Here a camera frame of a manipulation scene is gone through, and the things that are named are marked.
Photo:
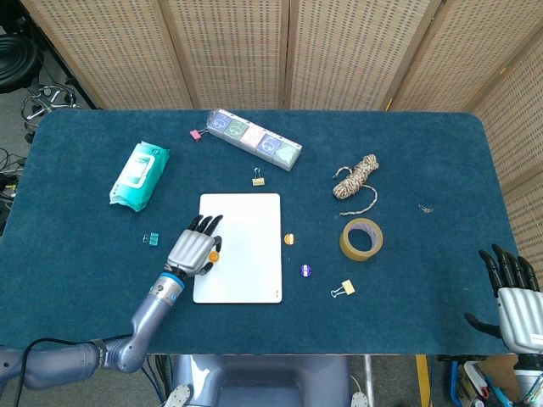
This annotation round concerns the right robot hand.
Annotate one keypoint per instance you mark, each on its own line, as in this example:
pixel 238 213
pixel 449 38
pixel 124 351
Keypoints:
pixel 522 318

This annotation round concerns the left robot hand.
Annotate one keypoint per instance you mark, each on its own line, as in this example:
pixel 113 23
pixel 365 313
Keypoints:
pixel 191 252

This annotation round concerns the orange round magnet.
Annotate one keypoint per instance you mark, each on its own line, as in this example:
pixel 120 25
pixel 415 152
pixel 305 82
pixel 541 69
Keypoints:
pixel 289 238
pixel 213 256

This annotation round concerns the purple round magnet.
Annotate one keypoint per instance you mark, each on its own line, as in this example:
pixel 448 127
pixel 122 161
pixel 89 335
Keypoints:
pixel 305 271

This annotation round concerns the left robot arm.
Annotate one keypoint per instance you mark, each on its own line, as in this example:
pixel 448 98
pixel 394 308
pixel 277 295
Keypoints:
pixel 148 316

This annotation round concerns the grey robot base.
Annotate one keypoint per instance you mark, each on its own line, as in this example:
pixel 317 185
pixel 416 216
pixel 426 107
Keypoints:
pixel 263 381

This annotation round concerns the white rectangular board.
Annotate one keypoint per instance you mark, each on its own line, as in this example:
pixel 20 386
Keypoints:
pixel 250 254

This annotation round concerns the teal binder clip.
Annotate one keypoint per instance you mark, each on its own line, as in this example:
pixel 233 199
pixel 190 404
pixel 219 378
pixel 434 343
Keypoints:
pixel 152 238

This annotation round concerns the brown cardboard box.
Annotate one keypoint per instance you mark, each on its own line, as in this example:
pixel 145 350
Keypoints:
pixel 502 366

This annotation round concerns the blue crate with clutter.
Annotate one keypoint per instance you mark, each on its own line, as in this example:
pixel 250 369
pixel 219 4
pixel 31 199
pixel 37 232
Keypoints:
pixel 456 381

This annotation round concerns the teal wet wipes pack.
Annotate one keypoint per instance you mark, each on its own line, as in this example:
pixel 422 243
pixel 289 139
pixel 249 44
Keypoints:
pixel 138 174

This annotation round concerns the yellow binder clip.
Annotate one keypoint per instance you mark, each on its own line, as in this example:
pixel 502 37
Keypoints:
pixel 348 287
pixel 258 182

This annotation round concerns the blue felt table mat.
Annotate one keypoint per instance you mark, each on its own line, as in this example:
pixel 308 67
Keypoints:
pixel 85 275

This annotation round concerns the pink binder clip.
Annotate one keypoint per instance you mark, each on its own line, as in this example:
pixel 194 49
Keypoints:
pixel 195 134

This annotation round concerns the clear box of sticky notes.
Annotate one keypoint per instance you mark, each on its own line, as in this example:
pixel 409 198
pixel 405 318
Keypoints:
pixel 254 137

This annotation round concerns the metal paper clip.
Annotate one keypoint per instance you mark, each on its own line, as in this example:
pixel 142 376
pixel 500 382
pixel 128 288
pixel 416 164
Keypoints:
pixel 425 208

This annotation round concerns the brown packing tape roll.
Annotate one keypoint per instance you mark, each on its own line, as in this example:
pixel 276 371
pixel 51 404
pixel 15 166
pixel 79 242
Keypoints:
pixel 345 250

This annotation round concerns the white table leg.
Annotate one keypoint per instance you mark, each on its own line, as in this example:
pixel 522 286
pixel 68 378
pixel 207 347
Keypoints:
pixel 369 373

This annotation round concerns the woven folding screen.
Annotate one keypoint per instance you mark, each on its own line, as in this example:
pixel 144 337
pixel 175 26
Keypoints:
pixel 229 51

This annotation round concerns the black stool with chrome base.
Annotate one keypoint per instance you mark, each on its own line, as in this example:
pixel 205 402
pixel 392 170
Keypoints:
pixel 15 63

